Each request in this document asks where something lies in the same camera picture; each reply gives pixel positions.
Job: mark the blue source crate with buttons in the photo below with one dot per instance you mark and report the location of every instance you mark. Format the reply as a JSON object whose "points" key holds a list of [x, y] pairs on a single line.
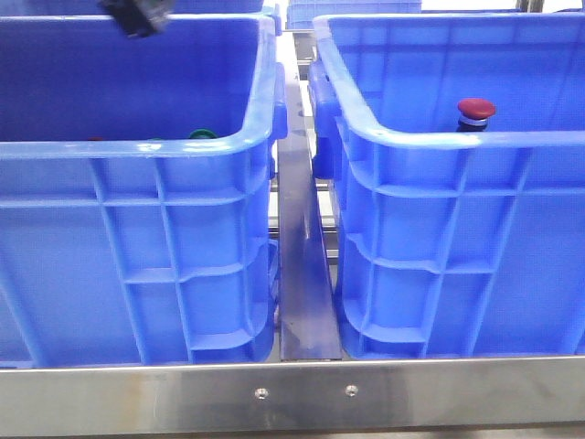
{"points": [[124, 242]]}

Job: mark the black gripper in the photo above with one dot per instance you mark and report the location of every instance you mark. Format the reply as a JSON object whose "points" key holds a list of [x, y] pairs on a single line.
{"points": [[139, 18]]}

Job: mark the steel divider plate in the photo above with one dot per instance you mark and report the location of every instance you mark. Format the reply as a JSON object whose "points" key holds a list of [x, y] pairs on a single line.
{"points": [[308, 325]]}

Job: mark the steel front frame bar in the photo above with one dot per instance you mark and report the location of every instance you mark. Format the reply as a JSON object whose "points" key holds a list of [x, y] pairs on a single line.
{"points": [[330, 396]]}

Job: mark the blue background low crate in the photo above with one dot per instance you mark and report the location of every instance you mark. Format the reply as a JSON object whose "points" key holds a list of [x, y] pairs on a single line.
{"points": [[300, 14]]}

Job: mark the blue target plastic crate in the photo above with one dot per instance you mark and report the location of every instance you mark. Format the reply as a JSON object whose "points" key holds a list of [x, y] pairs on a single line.
{"points": [[455, 245]]}

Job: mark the green mushroom push button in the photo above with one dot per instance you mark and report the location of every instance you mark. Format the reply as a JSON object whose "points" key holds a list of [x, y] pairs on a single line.
{"points": [[202, 134]]}

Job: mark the red mushroom push button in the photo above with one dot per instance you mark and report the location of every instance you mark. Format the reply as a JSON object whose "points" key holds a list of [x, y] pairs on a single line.
{"points": [[474, 114]]}

